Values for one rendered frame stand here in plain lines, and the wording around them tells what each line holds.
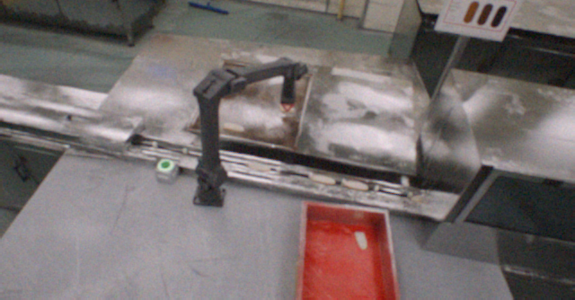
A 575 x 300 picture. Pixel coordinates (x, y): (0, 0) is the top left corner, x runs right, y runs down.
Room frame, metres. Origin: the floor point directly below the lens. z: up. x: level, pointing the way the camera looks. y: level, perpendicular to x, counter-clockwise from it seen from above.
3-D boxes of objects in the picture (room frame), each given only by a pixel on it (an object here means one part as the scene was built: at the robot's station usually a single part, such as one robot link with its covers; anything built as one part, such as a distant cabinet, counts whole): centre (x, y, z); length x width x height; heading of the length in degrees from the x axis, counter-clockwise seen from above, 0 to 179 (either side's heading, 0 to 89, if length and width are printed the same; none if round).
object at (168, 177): (0.87, 0.48, 0.84); 0.08 x 0.08 x 0.11; 84
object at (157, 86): (1.53, 0.09, 0.41); 1.80 x 1.16 x 0.82; 92
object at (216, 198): (0.80, 0.29, 0.86); 0.12 x 0.09 x 0.08; 92
